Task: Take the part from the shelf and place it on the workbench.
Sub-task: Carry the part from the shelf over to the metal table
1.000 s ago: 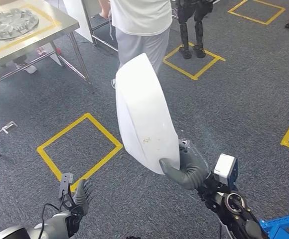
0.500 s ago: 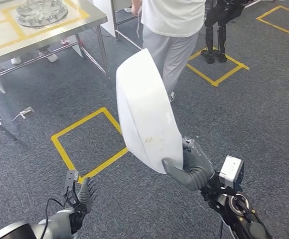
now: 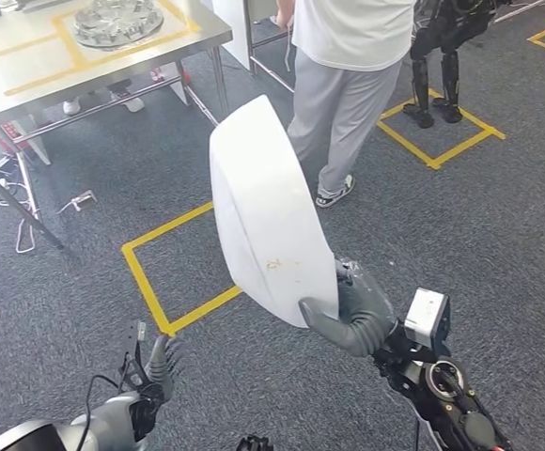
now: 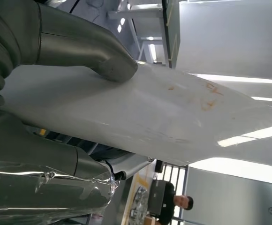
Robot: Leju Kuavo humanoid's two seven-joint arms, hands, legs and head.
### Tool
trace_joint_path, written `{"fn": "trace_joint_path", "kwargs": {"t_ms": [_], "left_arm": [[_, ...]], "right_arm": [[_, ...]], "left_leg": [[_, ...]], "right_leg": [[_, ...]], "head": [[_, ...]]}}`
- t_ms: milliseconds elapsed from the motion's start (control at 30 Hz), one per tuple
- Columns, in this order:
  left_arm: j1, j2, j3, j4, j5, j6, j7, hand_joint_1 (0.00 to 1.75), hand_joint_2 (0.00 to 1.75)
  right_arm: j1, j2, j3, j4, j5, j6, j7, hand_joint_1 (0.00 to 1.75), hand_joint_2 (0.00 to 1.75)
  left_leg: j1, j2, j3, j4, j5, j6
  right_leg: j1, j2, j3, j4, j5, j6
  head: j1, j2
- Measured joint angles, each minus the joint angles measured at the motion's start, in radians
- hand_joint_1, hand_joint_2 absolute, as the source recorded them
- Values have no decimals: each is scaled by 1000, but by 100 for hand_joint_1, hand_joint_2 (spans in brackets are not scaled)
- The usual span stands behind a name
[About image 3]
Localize steel table frame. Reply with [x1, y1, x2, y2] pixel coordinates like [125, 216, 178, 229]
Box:
[242, 0, 297, 95]

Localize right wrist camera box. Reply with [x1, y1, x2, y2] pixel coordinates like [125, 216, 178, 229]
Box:
[403, 287, 451, 356]

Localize black humanoid robot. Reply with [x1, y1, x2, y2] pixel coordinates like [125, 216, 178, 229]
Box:
[403, 0, 513, 130]

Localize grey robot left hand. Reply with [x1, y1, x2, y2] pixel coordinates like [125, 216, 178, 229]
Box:
[143, 334, 187, 405]

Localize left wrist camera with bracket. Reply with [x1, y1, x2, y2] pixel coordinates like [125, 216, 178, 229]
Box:
[118, 320, 148, 390]

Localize steel workbench table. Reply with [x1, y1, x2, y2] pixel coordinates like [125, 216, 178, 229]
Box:
[0, 0, 233, 226]

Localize metal floor socket box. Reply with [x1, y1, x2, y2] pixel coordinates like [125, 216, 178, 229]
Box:
[67, 189, 99, 214]

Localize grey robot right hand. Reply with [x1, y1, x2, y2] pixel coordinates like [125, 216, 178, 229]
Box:
[298, 257, 400, 359]

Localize white curved plastic part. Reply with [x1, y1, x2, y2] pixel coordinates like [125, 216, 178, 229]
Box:
[208, 94, 340, 329]

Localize silver wheel hubcap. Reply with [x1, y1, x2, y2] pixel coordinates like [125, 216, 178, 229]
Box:
[73, 0, 165, 51]

